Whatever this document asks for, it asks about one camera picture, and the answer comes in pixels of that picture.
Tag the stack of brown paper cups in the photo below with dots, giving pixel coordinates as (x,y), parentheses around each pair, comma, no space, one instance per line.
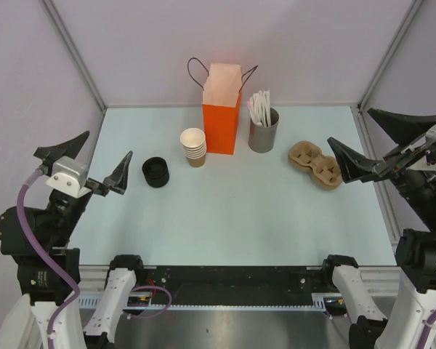
(193,141)

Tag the orange paper bag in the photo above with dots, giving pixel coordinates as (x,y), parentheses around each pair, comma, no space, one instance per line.
(221,104)

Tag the remaining cardboard cup carrier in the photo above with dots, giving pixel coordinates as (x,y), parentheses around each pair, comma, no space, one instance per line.
(325,173)

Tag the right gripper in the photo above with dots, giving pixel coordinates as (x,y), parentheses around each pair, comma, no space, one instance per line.
(352,165)

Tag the brown cardboard cup carrier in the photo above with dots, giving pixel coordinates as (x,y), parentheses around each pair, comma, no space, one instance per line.
(307,156)

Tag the stack of black lids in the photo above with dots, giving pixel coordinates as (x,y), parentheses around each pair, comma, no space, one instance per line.
(156,172)

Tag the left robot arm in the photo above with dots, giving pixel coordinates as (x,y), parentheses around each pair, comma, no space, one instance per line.
(35,233)

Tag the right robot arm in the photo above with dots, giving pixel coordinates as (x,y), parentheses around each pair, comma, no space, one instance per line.
(412,322)

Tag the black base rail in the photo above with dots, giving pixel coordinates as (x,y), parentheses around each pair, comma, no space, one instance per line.
(260,286)

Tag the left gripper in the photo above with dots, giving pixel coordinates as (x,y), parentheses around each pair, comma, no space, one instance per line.
(72,147)

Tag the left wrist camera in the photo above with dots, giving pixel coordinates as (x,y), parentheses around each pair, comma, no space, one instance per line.
(69,177)

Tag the grey cylindrical holder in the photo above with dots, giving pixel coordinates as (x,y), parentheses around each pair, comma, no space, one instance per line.
(262,139)

